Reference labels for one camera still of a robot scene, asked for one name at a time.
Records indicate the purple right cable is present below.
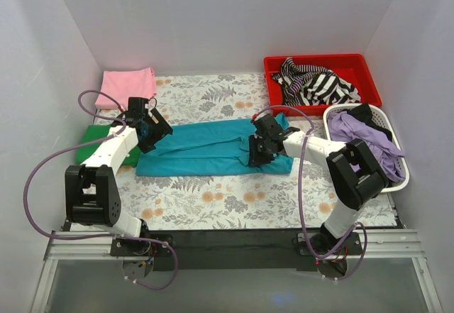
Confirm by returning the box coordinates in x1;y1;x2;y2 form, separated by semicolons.
252;105;368;282

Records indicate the floral patterned table mat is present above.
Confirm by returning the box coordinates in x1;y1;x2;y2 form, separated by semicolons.
70;74;398;231

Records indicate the aluminium rail frame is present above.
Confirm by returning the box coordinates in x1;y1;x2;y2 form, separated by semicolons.
45;229;424;260

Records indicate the teal t-shirt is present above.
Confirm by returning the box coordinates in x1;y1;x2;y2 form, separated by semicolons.
135;119;293;177

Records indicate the white perforated laundry basket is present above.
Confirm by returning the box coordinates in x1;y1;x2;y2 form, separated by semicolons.
323;104;409;192

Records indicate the black garment in basket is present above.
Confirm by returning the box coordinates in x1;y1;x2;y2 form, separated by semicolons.
347;103;393;141

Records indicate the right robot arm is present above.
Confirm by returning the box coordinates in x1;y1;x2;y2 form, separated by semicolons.
249;114;388;259

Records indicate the red plastic tray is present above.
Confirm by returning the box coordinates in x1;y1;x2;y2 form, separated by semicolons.
263;53;382;116

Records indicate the black white striped shirt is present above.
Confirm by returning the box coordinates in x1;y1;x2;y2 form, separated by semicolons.
272;57;362;106

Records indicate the lavender shirt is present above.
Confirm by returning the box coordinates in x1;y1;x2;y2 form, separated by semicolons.
327;111;406;182

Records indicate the folded green shirt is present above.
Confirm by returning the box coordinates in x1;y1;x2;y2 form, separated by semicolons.
75;123;141;168

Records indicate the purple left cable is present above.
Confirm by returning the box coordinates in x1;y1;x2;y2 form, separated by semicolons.
23;90;179;291

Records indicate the purple cable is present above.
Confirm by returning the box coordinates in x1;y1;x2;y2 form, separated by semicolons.
252;105;368;282
23;90;179;291

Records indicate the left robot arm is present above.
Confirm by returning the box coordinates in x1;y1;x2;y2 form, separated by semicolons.
65;97;173;256

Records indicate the folded pink shirt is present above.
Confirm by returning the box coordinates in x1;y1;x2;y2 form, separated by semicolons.
101;67;157;109

